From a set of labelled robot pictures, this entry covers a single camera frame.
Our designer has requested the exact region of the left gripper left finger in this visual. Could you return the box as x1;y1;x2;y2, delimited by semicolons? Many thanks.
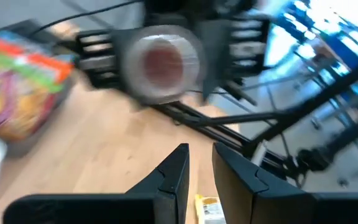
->
124;142;190;224

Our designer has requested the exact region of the lime chili shrimp ramen packet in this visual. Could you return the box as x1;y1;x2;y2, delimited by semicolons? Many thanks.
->
0;55;71;142

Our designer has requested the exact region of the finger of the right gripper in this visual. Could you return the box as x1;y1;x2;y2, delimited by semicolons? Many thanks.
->
75;27;127;90
197;17;270;100

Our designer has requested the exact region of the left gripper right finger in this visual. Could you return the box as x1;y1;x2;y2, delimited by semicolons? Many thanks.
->
212;142;316;224

